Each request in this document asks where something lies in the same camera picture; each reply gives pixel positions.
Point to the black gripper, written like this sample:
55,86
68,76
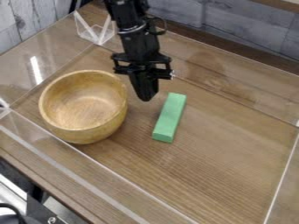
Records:
141,58

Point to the green rectangular block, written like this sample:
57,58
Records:
169,118

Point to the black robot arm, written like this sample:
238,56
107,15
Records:
129,14

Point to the wooden bowl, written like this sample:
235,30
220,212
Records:
83,106

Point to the clear acrylic corner bracket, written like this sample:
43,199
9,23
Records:
97,34

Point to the clear acrylic enclosure wall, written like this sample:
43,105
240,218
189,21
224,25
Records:
227,172

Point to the black metal bracket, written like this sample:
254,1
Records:
39,211

